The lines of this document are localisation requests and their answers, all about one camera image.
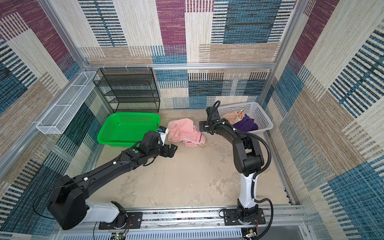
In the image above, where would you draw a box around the white slotted cable duct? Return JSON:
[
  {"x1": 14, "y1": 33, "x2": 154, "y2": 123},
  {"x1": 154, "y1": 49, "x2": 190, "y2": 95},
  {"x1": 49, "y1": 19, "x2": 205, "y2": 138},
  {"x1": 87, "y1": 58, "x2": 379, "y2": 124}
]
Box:
[{"x1": 62, "y1": 229, "x2": 243, "y2": 240}]

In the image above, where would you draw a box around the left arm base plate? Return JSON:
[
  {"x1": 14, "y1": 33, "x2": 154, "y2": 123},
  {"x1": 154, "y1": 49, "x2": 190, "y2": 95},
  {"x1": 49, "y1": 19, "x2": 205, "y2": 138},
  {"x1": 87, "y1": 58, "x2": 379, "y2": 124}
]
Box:
[{"x1": 98, "y1": 212, "x2": 143, "y2": 231}]

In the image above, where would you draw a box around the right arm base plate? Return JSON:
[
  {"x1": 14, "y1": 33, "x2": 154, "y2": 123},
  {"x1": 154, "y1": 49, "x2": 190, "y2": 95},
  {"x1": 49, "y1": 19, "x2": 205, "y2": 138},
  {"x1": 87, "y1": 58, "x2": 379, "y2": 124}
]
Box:
[{"x1": 219, "y1": 208, "x2": 266, "y2": 226}]

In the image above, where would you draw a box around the purple towel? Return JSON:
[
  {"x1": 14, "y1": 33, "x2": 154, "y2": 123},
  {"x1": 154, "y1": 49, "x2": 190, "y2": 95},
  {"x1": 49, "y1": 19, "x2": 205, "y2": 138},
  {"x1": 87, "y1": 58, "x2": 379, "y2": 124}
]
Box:
[{"x1": 234, "y1": 115, "x2": 259, "y2": 132}]

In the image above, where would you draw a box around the pink towel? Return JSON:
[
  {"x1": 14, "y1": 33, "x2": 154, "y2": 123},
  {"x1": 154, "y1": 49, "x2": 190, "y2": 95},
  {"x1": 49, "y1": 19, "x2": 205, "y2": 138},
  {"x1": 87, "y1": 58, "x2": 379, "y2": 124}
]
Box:
[{"x1": 167, "y1": 118, "x2": 206, "y2": 147}]

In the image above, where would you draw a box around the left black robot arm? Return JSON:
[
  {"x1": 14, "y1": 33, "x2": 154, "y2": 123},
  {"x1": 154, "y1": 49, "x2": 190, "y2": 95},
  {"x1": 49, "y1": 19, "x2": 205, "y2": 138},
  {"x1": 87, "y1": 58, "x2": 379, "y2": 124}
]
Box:
[{"x1": 47, "y1": 131, "x2": 178, "y2": 230}]

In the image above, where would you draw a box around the aluminium front rail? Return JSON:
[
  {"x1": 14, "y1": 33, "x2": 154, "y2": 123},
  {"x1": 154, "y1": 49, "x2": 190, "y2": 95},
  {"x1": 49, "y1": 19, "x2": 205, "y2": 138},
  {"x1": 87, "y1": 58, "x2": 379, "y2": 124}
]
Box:
[{"x1": 53, "y1": 205, "x2": 310, "y2": 232}]

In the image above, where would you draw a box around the white plastic basket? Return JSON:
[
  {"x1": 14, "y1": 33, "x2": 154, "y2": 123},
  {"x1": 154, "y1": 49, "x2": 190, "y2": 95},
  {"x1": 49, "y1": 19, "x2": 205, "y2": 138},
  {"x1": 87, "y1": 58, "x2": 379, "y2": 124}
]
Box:
[{"x1": 218, "y1": 102, "x2": 274, "y2": 135}]

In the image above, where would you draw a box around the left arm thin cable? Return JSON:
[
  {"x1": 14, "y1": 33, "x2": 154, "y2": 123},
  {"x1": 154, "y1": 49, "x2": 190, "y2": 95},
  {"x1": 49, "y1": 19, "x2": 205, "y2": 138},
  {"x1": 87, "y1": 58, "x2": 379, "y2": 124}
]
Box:
[{"x1": 32, "y1": 149, "x2": 157, "y2": 220}]

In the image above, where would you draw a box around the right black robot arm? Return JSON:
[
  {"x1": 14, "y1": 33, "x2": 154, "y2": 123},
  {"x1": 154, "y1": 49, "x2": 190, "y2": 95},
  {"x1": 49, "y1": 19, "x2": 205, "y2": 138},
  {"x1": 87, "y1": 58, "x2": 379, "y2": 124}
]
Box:
[{"x1": 199, "y1": 119, "x2": 265, "y2": 224}]

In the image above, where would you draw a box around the green plastic basket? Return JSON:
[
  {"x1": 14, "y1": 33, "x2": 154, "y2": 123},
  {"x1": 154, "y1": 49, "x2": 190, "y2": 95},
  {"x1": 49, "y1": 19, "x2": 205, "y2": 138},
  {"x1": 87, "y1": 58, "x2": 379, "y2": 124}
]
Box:
[{"x1": 97, "y1": 113, "x2": 161, "y2": 148}]

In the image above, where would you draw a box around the black wire shelf rack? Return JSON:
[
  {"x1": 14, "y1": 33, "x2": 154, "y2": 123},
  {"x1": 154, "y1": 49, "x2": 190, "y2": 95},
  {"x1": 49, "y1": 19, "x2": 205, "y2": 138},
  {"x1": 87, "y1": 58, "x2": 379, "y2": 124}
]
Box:
[{"x1": 93, "y1": 67, "x2": 161, "y2": 113}]

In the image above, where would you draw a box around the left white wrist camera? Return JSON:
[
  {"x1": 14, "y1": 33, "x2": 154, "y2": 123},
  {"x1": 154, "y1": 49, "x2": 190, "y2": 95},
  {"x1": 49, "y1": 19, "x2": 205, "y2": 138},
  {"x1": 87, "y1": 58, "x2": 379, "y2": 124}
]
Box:
[{"x1": 158, "y1": 126, "x2": 169, "y2": 145}]

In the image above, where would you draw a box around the orange patterned towel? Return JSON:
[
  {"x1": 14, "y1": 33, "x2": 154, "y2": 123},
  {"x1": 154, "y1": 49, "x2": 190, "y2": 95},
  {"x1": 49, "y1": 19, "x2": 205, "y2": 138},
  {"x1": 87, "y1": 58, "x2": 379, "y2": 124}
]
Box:
[{"x1": 221, "y1": 111, "x2": 246, "y2": 125}]

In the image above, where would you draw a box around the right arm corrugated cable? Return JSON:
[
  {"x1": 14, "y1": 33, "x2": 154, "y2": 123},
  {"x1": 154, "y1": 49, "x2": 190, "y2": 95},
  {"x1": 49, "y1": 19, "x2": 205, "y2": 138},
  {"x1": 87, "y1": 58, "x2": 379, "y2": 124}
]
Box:
[{"x1": 205, "y1": 100, "x2": 274, "y2": 240}]

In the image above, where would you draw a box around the white wire wall basket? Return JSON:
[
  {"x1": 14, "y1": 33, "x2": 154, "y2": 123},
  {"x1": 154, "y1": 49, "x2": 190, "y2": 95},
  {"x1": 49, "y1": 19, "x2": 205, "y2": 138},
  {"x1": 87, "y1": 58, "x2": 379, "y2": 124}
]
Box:
[{"x1": 37, "y1": 72, "x2": 96, "y2": 135}]

